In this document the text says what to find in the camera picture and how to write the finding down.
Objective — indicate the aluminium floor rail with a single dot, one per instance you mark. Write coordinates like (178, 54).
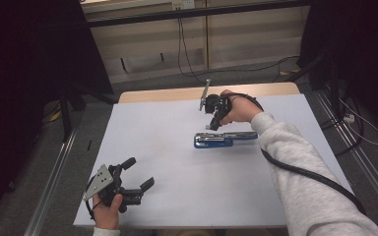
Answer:
(50, 183)
(357, 154)

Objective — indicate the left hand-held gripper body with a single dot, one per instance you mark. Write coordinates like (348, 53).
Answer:
(102, 181)

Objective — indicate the small black floor object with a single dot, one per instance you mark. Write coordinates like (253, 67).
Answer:
(89, 145)

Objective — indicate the blue metal stapler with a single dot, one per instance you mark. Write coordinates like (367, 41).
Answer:
(221, 140)

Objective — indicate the white power strip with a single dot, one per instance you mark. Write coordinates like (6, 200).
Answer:
(349, 118)

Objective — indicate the white wall socket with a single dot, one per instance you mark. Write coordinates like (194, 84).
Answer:
(183, 4)

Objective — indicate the black curtain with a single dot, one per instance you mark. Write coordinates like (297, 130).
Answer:
(357, 49)
(23, 65)

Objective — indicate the person's left hand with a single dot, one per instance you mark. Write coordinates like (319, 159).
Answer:
(106, 213)

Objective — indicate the black metal stand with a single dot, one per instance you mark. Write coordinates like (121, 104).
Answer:
(68, 111)

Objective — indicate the white table cover sheet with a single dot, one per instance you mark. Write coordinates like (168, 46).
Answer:
(177, 183)

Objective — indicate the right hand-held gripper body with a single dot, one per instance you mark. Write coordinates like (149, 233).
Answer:
(214, 102)

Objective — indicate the person's right hand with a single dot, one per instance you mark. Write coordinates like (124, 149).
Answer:
(242, 108)

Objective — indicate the black horizontal bar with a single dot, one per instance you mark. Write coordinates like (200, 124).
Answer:
(193, 13)

